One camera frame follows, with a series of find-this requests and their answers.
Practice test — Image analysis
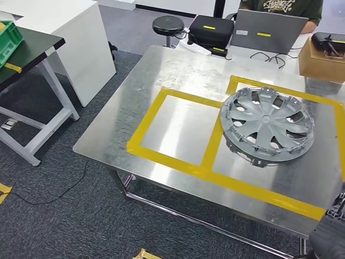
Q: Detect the black top white table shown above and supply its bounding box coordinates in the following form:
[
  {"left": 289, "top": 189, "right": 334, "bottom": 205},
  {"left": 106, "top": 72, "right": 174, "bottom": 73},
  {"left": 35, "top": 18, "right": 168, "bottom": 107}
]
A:
[{"left": 0, "top": 26, "right": 80, "bottom": 168}]

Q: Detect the yellow tape strip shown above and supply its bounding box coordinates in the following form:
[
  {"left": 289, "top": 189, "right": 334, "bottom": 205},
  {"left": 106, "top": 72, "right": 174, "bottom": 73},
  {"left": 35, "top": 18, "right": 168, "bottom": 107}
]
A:
[{"left": 4, "top": 62, "right": 23, "bottom": 74}]

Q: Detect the green plastic crate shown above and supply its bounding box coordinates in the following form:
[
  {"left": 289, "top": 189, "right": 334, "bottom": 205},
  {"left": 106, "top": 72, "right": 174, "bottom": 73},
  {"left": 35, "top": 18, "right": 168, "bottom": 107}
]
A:
[{"left": 0, "top": 20, "right": 24, "bottom": 69}]

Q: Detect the grey floor socket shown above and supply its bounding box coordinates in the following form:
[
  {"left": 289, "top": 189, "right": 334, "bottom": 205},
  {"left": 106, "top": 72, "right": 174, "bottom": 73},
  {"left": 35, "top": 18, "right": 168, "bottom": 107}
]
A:
[{"left": 1, "top": 119, "right": 17, "bottom": 131}]

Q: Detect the black carry case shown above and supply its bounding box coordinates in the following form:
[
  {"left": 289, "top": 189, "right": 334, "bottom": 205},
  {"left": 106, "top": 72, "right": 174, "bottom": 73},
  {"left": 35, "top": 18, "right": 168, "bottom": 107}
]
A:
[{"left": 188, "top": 15, "right": 235, "bottom": 51}]

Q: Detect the person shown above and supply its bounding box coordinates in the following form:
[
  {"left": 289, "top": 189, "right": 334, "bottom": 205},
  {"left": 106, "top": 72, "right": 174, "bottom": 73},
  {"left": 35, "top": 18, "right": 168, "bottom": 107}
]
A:
[{"left": 238, "top": 0, "right": 324, "bottom": 35}]

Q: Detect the white cabinet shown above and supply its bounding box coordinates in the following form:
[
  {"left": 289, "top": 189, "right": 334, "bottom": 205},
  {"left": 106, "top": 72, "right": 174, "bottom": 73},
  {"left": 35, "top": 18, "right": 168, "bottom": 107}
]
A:
[{"left": 0, "top": 0, "right": 117, "bottom": 108}]

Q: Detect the yellow floor tape square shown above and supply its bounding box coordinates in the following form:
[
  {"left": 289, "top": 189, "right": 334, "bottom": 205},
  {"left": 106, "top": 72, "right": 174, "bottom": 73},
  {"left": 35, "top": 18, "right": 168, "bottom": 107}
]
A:
[
  {"left": 132, "top": 249, "right": 162, "bottom": 259},
  {"left": 0, "top": 183, "right": 13, "bottom": 205}
]

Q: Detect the black floor cable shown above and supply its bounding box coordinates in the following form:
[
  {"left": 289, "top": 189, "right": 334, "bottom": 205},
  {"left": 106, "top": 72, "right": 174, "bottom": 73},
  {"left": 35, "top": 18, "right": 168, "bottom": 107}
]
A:
[{"left": 8, "top": 161, "right": 90, "bottom": 206}]

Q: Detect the white power strip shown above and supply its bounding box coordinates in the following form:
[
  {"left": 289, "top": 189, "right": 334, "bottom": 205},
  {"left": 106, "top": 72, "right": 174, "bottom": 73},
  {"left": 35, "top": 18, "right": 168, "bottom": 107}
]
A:
[{"left": 176, "top": 36, "right": 212, "bottom": 57}]

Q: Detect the black desk cable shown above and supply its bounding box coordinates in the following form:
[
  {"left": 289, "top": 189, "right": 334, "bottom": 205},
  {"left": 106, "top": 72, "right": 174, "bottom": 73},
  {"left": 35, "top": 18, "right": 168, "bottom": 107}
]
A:
[{"left": 249, "top": 51, "right": 286, "bottom": 69}]

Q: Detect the grey laptop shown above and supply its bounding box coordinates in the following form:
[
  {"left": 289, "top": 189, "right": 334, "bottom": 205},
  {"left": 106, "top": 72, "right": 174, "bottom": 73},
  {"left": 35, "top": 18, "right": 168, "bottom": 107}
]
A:
[{"left": 231, "top": 9, "right": 309, "bottom": 55}]

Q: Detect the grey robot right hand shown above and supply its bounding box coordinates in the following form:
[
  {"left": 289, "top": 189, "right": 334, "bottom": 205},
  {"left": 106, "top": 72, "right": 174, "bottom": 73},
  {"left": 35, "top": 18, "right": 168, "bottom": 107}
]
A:
[{"left": 308, "top": 184, "right": 345, "bottom": 259}]

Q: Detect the brown cardboard box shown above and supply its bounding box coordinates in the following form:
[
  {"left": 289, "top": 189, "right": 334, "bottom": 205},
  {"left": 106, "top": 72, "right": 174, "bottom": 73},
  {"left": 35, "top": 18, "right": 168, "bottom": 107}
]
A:
[{"left": 298, "top": 36, "right": 345, "bottom": 85}]

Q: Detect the black handheld device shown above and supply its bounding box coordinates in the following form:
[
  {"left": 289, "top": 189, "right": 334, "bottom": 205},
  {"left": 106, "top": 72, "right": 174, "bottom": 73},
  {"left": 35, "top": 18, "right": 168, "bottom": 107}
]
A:
[{"left": 311, "top": 32, "right": 345, "bottom": 58}]

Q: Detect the small black adapter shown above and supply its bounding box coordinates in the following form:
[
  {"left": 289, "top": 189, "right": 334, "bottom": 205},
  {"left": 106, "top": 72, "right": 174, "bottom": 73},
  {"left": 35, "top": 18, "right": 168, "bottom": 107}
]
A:
[{"left": 210, "top": 47, "right": 228, "bottom": 58}]

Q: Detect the steel workbench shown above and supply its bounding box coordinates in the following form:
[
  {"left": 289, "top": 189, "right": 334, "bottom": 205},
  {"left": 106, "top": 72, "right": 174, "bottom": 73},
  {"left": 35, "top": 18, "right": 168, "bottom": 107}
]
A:
[{"left": 72, "top": 44, "right": 345, "bottom": 259}]

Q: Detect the black round stool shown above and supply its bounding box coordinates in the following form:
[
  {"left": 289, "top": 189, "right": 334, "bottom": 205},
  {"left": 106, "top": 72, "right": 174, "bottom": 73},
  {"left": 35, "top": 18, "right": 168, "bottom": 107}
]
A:
[{"left": 152, "top": 15, "right": 185, "bottom": 48}]

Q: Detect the black column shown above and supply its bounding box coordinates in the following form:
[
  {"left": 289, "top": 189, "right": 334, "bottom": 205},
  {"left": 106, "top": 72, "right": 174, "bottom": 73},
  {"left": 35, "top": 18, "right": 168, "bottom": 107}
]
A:
[{"left": 212, "top": 0, "right": 225, "bottom": 18}]

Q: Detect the grey plastic wheel hubcap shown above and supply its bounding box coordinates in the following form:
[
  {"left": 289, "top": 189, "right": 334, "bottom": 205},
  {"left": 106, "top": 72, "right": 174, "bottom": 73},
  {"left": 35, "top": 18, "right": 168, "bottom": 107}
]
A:
[{"left": 219, "top": 86, "right": 316, "bottom": 168}]

